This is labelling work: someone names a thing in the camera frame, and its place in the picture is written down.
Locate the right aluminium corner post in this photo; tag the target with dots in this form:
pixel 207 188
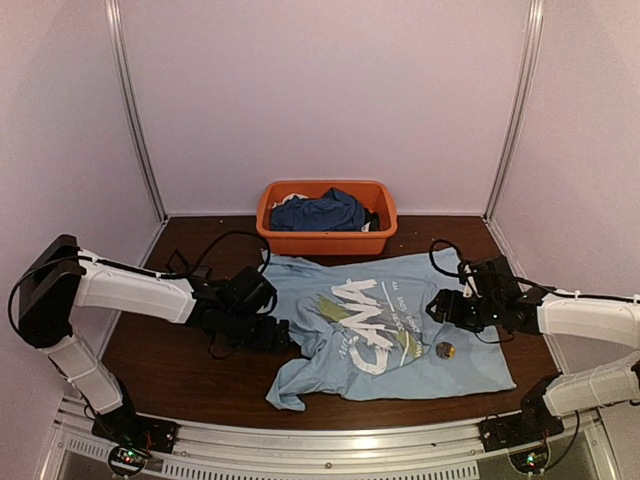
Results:
pixel 527 70

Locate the black open brooch case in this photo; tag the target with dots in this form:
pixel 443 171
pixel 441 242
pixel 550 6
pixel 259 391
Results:
pixel 178 265

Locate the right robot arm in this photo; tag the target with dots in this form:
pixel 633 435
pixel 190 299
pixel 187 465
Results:
pixel 539 310

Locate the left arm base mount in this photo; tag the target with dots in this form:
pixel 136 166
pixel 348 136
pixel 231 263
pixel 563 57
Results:
pixel 129 429

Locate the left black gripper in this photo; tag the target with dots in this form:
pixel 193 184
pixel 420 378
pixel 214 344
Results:
pixel 266 341

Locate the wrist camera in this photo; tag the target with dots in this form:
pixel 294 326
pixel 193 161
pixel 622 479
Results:
pixel 248 292
pixel 489 278

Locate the aluminium corner post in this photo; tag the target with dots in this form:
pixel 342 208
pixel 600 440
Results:
pixel 527 70
pixel 132 115

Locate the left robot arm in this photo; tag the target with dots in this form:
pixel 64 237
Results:
pixel 65 277

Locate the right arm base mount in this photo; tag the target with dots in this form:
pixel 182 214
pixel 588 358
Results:
pixel 510 431

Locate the aluminium front rail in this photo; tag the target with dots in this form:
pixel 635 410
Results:
pixel 452 450

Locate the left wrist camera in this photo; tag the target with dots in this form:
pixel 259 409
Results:
pixel 248 292

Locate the dark blue garment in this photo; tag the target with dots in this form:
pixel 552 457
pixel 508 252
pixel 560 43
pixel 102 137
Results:
pixel 334 211

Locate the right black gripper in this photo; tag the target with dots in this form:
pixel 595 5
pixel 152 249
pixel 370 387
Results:
pixel 452 316

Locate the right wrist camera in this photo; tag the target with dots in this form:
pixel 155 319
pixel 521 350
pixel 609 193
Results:
pixel 489 278

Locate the painted round brooch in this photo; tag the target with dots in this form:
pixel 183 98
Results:
pixel 445 350

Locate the light blue printed t-shirt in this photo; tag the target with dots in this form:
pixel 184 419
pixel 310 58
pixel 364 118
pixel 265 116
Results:
pixel 364 334

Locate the orange plastic basin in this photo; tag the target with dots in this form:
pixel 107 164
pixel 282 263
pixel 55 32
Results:
pixel 372 195

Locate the left aluminium corner post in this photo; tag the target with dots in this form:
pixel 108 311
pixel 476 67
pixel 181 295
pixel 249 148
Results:
pixel 132 115

